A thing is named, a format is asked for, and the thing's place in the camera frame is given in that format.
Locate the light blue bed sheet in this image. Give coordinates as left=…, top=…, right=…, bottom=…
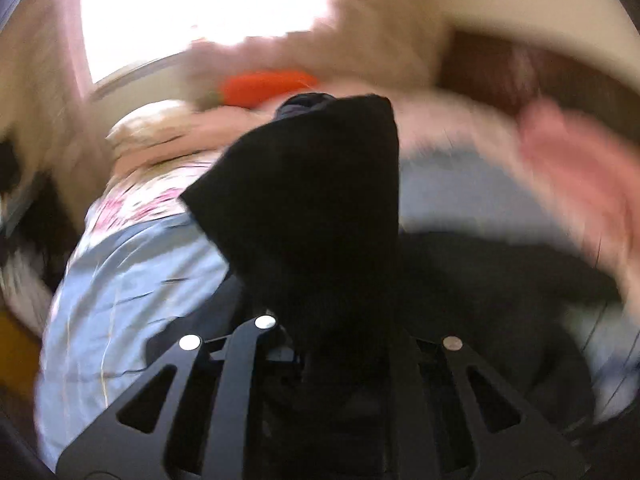
left=35, top=150, right=640, bottom=461

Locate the black garment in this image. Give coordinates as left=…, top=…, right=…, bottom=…
left=145, top=92, right=623, bottom=480

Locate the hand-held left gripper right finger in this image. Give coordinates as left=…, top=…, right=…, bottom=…
left=395, top=335, right=587, bottom=480

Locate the beige curtain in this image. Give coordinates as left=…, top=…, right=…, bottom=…
left=185, top=0, right=451, bottom=111

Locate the pink cloth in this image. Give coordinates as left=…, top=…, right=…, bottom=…
left=400, top=95, right=640, bottom=301

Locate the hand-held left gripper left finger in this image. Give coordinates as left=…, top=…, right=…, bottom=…
left=55, top=315, right=303, bottom=480

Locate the pink floral quilt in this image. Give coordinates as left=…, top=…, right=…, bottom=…
left=84, top=152, right=233, bottom=233

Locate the cream pillow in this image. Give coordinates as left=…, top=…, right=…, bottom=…
left=106, top=99, right=201, bottom=163

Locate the orange pillow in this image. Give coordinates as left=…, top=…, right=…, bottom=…
left=220, top=69, right=321, bottom=110

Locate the brown wooden headboard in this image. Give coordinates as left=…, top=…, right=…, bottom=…
left=437, top=27, right=640, bottom=141

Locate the bright window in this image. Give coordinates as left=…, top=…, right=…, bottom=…
left=80, top=0, right=333, bottom=86

